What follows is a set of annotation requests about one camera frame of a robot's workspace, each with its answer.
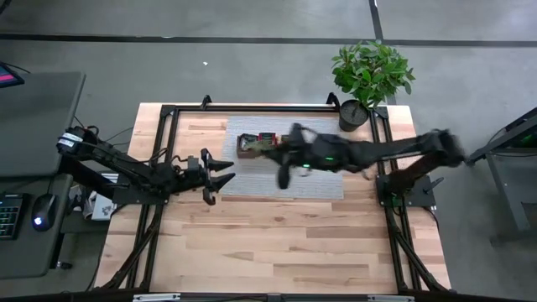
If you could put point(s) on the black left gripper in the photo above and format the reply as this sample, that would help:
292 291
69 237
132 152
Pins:
195 176

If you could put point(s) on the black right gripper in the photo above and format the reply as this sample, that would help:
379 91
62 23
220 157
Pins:
310 153

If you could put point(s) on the red strawberry tea packet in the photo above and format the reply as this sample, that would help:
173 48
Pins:
267 137

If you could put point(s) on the foil packets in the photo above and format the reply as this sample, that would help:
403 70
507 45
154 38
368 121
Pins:
249 142

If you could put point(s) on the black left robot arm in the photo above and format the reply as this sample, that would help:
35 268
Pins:
121 161

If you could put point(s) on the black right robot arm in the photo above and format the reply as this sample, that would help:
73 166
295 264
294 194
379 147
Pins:
377 149

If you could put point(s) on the wooden three-compartment tray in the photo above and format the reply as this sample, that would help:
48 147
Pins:
247 154

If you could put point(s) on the grey woven placemat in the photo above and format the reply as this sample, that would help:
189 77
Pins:
319 184

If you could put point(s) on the green potted plant black pot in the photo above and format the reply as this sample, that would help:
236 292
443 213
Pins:
369 71

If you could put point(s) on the white printed box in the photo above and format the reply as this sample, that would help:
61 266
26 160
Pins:
102 209

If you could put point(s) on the black computer mouse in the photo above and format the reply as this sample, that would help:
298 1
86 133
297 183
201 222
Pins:
44 209

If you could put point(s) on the grey computer desk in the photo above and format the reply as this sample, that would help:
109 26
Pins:
38 105

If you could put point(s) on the black backlit keyboard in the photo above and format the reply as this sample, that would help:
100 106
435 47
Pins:
10 216

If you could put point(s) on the dark metal table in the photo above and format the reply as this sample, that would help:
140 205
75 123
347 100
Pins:
495 144

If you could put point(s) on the screen with pink bar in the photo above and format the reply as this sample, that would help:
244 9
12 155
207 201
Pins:
8 77

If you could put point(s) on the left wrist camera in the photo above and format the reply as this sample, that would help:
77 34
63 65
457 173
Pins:
193 161

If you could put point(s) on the black metal table frame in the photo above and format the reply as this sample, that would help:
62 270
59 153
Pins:
251 109

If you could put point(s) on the silver aluminium bracket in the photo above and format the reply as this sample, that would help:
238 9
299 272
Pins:
390 298
155 297

